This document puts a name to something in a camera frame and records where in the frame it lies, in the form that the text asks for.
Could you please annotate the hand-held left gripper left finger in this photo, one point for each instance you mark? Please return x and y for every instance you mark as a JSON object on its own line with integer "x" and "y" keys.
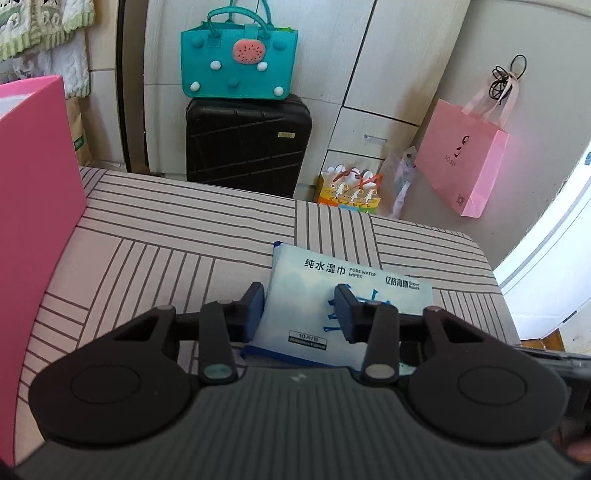
{"x": 256, "y": 310}

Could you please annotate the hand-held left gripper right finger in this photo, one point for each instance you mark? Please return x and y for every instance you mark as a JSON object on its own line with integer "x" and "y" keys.
{"x": 342, "y": 308}

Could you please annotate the blue wet wipes pack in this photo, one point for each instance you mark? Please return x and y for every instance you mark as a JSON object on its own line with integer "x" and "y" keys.
{"x": 304, "y": 295}

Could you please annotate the pink cardboard box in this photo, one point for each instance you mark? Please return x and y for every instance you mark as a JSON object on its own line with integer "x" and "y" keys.
{"x": 32, "y": 230}

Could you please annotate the colourful duck paper bag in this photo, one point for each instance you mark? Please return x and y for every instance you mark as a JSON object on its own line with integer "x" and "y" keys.
{"x": 346, "y": 194}

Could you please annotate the striped tablecloth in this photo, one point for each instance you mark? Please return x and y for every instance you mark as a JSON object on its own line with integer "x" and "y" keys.
{"x": 161, "y": 230}

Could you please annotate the clear plastic bag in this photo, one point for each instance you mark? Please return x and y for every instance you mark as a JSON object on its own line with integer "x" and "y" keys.
{"x": 399, "y": 184}

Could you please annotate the white door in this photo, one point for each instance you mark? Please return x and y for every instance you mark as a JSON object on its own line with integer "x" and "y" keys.
{"x": 554, "y": 254}

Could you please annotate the black suitcase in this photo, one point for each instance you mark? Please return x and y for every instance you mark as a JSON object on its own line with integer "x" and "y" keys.
{"x": 244, "y": 147}

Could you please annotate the pink paper bag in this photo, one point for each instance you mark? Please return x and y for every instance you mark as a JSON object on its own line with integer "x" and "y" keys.
{"x": 457, "y": 157}

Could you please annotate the teal felt handbag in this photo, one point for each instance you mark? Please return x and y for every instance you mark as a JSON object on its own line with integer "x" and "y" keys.
{"x": 221, "y": 60}

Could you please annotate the brown paper bag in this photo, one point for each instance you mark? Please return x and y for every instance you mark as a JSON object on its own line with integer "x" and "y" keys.
{"x": 76, "y": 129}

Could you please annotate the white wardrobe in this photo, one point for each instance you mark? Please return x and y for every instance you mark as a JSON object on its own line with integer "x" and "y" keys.
{"x": 392, "y": 55}

